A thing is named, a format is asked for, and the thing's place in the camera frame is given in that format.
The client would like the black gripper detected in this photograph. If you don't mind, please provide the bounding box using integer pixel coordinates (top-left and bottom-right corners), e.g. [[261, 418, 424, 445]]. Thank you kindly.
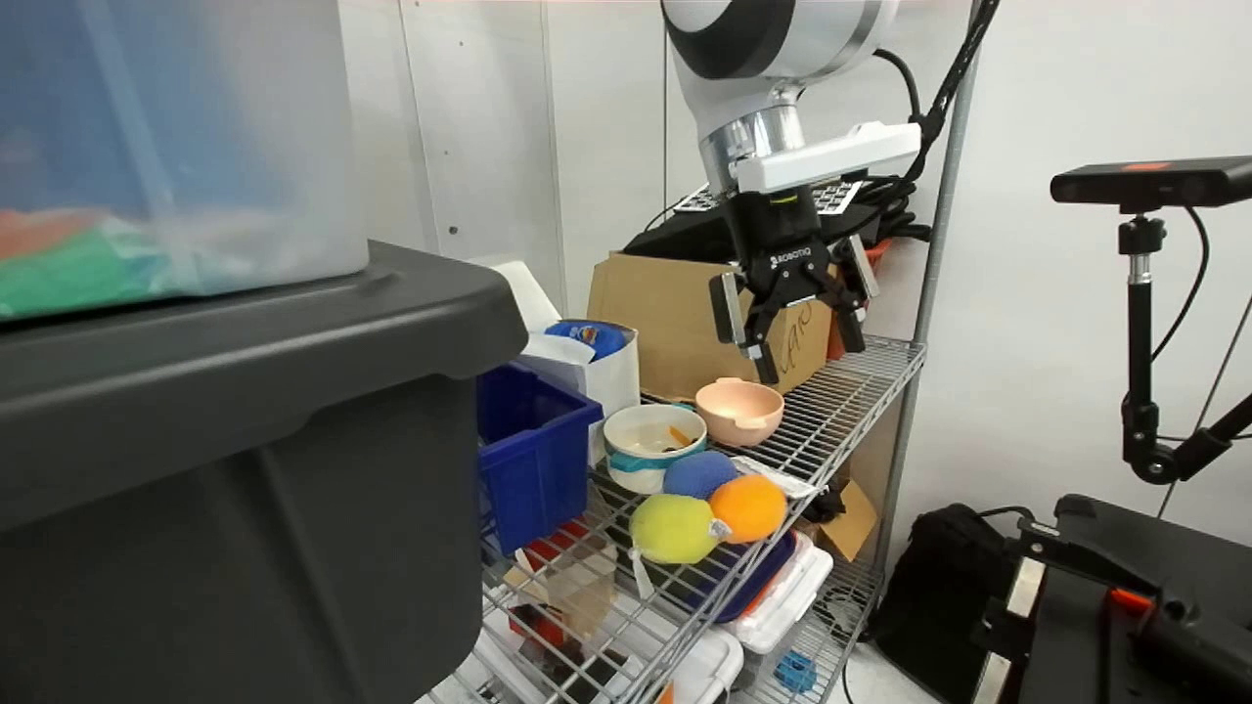
[[703, 192, 877, 393]]

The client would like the blue plush ball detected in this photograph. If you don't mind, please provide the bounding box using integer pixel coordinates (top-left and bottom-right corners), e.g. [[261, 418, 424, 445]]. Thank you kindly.
[[660, 445, 742, 506]]

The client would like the orange plush ball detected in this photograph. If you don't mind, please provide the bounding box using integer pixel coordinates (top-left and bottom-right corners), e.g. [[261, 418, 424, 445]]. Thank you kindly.
[[709, 474, 795, 547]]

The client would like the yellow-green plush ball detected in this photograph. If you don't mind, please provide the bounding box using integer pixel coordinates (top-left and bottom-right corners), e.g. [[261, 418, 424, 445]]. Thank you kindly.
[[629, 491, 731, 570]]

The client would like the brown cardboard box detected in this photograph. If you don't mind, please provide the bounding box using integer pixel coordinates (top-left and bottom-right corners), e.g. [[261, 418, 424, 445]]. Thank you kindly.
[[587, 251, 840, 403]]

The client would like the white cardboard box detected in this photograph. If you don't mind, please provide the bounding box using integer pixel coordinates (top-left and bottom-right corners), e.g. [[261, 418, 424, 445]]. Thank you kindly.
[[482, 253, 647, 468]]

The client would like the small brown cardboard piece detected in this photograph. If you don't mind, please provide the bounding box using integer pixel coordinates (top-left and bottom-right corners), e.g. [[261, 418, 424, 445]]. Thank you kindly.
[[810, 478, 886, 567]]

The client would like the white plastic container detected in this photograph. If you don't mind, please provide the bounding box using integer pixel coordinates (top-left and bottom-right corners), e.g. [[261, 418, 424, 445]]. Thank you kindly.
[[722, 527, 840, 657]]

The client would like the blue plastic bin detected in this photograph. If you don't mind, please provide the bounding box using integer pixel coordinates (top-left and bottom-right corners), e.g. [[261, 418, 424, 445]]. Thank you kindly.
[[472, 361, 607, 561]]

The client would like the black backpack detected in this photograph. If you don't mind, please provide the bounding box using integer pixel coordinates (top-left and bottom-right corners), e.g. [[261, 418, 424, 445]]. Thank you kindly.
[[869, 500, 1037, 677]]

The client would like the small clear plastic box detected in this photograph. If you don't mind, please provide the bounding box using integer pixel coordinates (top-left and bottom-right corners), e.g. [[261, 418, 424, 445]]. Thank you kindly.
[[500, 522, 628, 622]]

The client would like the small blue round object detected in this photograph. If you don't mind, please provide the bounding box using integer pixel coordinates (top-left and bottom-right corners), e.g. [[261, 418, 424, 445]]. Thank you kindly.
[[771, 644, 823, 702]]

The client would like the dark grey storage tote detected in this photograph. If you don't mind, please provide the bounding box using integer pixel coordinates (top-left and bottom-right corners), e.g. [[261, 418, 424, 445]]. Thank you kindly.
[[0, 239, 534, 704]]

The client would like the clear plastic storage tote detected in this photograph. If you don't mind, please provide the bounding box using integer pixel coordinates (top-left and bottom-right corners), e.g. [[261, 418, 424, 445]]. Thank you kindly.
[[0, 0, 377, 325]]

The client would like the pink bowl with handles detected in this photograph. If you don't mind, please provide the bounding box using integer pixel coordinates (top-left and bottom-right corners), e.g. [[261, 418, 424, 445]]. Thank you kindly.
[[692, 375, 791, 453]]

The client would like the metal wire shelf rack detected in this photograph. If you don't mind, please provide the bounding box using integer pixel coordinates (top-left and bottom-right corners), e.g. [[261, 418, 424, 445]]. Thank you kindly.
[[424, 0, 989, 704]]

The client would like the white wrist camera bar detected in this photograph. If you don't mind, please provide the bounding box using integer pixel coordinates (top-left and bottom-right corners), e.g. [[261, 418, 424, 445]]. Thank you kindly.
[[724, 116, 926, 199]]

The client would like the white bowl with teal handles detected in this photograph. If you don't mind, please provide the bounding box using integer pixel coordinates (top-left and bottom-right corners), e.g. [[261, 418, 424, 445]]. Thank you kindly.
[[598, 398, 714, 500]]

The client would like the black camera stand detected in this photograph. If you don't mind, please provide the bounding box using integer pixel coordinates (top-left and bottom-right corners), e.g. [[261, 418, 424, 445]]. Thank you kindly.
[[1113, 209, 1252, 491]]

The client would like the black camera bar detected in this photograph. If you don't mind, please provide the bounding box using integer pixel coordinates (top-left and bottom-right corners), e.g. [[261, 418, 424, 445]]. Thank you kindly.
[[1048, 152, 1252, 214]]

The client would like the black cart with orange handle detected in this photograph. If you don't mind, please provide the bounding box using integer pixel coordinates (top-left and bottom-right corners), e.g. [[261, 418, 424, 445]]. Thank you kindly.
[[972, 491, 1252, 704]]

